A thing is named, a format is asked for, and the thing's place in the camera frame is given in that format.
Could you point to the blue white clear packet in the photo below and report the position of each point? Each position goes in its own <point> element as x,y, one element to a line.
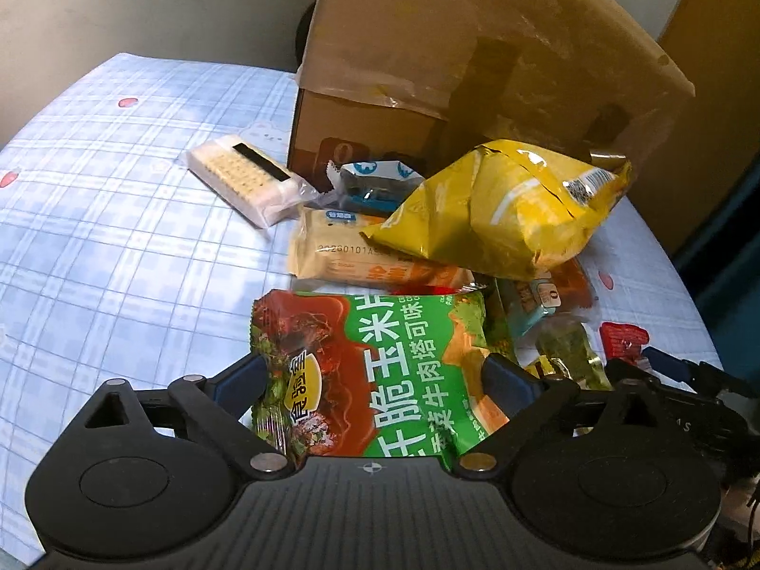
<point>368,181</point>

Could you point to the orange pale blue snack packet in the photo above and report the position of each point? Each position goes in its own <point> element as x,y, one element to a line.
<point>534,303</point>

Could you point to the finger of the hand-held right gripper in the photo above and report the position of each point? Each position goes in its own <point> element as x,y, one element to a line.
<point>629,371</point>
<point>668,365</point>

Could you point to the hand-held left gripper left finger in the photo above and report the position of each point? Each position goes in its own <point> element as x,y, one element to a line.
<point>243,377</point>

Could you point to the green gold foil packet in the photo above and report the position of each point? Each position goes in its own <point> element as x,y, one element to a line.
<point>564,347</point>

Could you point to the brown cardboard box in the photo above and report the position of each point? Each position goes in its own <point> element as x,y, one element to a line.
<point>415,29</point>

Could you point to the clear wrapped cracker packet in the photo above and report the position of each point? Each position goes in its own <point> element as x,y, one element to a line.
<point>237,169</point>

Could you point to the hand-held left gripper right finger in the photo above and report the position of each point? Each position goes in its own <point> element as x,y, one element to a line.
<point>504,380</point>

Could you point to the orange bread packet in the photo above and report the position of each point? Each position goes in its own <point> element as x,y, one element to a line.
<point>332,249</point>

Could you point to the brown wooden cabinet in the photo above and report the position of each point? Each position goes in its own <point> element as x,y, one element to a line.
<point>712,71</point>

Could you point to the small red packet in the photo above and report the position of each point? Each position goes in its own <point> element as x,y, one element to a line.
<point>620,338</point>

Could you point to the blue checked tablecloth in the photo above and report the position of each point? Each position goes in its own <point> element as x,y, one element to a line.
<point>119,249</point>

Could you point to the large yellow chip bag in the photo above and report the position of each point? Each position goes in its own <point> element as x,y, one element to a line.
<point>504,208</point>

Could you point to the green corn chip bag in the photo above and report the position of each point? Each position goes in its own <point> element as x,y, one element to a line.
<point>368,368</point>

